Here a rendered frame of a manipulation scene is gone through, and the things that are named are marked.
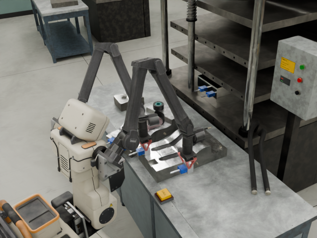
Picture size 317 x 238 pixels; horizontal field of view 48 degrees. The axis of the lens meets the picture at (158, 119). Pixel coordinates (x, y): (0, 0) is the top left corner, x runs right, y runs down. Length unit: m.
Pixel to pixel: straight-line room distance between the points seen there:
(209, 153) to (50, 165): 1.94
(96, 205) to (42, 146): 2.11
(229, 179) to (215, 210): 0.26
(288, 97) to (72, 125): 1.29
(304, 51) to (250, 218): 0.95
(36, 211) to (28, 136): 2.35
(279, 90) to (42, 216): 1.54
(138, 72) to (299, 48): 0.96
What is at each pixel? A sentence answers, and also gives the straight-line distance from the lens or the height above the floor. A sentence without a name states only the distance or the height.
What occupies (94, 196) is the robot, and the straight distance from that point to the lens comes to 1.94.
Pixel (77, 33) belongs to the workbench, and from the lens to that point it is 6.88.
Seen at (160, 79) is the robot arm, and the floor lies 1.48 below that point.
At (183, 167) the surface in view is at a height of 0.95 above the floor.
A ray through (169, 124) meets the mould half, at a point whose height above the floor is 0.87.
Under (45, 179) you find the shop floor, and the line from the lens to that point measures 3.56.
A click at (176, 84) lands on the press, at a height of 0.78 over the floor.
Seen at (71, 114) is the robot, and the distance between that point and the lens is 1.76.
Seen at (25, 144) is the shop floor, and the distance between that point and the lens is 4.10.
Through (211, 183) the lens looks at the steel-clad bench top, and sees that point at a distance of 2.11.
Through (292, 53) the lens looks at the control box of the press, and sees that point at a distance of 2.19.
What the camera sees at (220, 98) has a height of 0.86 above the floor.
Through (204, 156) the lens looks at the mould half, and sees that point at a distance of 2.19.
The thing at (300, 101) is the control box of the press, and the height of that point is 1.17.
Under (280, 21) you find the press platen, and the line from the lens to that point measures 2.38.
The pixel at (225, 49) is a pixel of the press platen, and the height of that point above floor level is 1.29.
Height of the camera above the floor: 2.23
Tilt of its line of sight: 32 degrees down
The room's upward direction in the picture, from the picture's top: 3 degrees counter-clockwise
